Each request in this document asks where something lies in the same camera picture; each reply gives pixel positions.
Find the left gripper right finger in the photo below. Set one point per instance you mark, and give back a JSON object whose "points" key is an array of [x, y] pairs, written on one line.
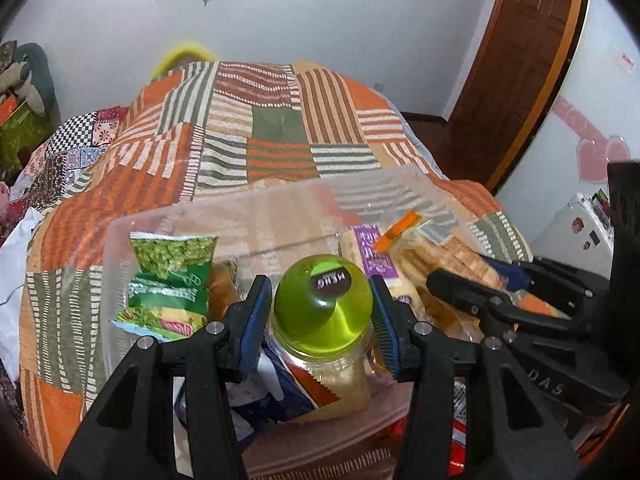
{"points": [[510, 432]]}

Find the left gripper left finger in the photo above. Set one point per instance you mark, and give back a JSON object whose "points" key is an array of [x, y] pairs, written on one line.
{"points": [[128, 432]]}

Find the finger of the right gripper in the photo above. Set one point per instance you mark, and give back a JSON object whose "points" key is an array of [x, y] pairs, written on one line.
{"points": [[491, 306], [551, 281]]}

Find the green jelly cup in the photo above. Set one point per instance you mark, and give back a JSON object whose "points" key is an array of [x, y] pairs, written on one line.
{"points": [[321, 311]]}

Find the orange cracker pack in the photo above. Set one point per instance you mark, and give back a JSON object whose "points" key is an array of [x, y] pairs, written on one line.
{"points": [[419, 246]]}

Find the purple label bread pack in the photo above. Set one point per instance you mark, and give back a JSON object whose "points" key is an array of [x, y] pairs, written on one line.
{"points": [[356, 245]]}

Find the blue snack bag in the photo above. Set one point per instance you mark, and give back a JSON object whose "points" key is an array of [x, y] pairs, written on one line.
{"points": [[274, 392]]}

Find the green pea snack bag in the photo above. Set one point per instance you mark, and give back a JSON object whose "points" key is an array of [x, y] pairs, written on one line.
{"points": [[167, 298]]}

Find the red snack packet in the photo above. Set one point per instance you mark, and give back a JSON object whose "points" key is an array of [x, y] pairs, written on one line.
{"points": [[457, 447]]}

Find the white sticker covered appliance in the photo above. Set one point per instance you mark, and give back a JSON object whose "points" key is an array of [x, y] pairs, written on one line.
{"points": [[579, 235]]}

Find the clear plastic storage bin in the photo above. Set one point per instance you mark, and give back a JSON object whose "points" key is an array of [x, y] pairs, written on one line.
{"points": [[264, 231]]}

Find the white plastic bag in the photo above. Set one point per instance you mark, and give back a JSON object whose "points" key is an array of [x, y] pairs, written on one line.
{"points": [[13, 275]]}

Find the wooden door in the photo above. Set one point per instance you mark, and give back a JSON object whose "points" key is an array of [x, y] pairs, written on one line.
{"points": [[516, 74]]}

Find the patchwork striped bed quilt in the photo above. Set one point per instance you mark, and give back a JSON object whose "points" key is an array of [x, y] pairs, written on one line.
{"points": [[200, 130]]}

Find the yellow curved object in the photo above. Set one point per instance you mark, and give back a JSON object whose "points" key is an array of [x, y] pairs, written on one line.
{"points": [[183, 53]]}

